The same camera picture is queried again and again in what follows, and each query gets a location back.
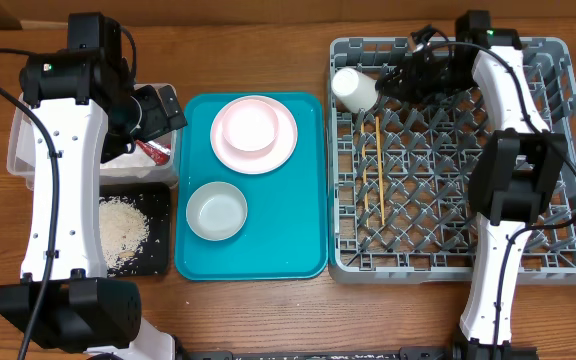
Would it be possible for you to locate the red snack wrapper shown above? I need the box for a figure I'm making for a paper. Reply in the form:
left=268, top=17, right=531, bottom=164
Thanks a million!
left=136, top=141, right=172, bottom=166

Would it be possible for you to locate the white napkin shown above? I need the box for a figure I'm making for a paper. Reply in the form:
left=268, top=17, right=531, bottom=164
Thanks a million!
left=100, top=147, right=156, bottom=169

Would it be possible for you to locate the wooden chopstick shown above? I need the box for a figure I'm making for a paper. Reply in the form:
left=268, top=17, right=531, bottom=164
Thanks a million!
left=375, top=115, right=386, bottom=226
left=360, top=121, right=370, bottom=228

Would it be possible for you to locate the white cup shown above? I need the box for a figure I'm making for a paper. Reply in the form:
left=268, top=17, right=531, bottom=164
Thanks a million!
left=331, top=67, right=379, bottom=113

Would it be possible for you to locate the grey bowl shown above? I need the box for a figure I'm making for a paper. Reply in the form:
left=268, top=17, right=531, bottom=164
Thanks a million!
left=186, top=182, right=248, bottom=242

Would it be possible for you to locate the rice pile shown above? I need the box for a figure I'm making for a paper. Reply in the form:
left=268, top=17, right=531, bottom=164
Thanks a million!
left=99, top=196, right=150, bottom=271

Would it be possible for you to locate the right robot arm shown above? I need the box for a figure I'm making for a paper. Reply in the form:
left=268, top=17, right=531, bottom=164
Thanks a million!
left=376, top=10, right=567, bottom=360

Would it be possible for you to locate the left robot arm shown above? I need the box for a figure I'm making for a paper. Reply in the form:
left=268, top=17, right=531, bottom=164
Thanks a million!
left=0, top=13, right=187, bottom=359

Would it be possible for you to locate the grey dishwasher rack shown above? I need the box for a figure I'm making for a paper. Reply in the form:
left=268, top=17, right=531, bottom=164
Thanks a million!
left=327, top=37, right=576, bottom=284

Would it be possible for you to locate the black tray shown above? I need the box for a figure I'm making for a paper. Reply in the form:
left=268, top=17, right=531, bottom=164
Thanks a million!
left=100, top=182, right=171, bottom=277

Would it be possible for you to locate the pink bowl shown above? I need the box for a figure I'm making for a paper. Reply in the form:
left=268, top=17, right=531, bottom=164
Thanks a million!
left=223, top=98, right=279, bottom=152

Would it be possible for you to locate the pink plate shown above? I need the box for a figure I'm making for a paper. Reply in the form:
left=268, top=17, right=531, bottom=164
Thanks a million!
left=210, top=95, right=298, bottom=175

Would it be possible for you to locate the clear plastic bin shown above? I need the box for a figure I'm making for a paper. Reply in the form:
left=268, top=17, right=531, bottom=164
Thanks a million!
left=7, top=98, right=179, bottom=196

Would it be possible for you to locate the teal serving tray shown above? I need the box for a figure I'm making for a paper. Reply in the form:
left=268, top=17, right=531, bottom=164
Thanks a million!
left=174, top=92, right=328, bottom=281

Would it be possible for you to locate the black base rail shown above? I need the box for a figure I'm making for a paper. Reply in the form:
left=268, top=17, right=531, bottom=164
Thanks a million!
left=177, top=345, right=539, bottom=360

